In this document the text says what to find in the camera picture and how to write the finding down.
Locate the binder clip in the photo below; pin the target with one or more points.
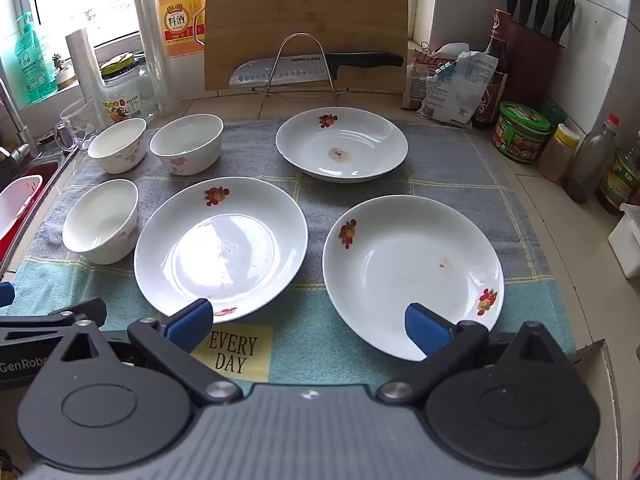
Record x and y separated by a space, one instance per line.
425 51

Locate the yellow-lid small jar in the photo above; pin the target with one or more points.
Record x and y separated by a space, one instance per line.
557 157

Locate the dark sauce bottle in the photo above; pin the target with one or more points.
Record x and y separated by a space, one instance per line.
495 102

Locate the small potted plant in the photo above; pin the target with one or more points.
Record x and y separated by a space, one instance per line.
63 72

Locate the clear plastic wrap roll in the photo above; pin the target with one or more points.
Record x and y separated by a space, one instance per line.
87 75

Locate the black kitchen scissors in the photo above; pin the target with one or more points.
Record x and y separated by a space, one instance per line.
563 15

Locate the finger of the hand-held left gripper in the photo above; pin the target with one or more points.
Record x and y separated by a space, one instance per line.
92 312
5 294

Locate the steel sink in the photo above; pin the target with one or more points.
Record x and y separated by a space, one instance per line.
31 222

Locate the pink and white bag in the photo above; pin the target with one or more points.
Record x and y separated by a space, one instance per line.
417 85

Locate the white and blue bag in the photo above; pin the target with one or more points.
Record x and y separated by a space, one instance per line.
455 90

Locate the white bowl purple flower print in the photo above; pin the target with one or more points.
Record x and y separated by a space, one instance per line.
117 142

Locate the white bowl pink flower print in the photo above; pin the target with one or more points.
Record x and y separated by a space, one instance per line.
187 140
97 220

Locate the green dish soap bottle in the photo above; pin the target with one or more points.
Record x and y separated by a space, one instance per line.
32 65

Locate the red-cap plastic bottle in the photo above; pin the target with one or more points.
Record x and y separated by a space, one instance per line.
590 165

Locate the white plastic tub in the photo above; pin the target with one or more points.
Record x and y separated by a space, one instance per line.
17 205

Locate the red plastic basin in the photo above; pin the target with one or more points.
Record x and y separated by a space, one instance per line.
45 167

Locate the green-lid sauce jar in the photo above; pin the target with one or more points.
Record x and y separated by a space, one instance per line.
520 135

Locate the brown knife block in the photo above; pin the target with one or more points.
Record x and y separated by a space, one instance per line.
532 65

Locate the grey and teal checked towel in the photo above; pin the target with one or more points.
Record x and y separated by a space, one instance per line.
450 180

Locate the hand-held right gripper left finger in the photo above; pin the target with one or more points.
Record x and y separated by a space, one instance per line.
190 321

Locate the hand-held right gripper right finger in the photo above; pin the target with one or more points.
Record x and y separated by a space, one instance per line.
425 331

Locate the orange cooking wine bottle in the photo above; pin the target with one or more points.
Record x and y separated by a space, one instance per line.
180 25

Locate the green-label oil bottle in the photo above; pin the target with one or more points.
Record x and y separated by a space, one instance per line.
620 182

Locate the white plastic container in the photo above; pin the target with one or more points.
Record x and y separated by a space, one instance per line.
627 242

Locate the clear glass mug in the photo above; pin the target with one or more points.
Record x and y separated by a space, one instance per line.
80 125

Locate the steel faucet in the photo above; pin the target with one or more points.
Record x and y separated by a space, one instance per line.
20 152

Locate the bamboo cutting board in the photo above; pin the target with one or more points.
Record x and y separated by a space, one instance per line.
300 10

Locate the glass jar with dark lid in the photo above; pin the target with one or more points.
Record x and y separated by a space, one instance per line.
125 95

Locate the white fruit-print plate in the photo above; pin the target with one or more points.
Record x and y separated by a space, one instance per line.
225 250
415 270
350 140

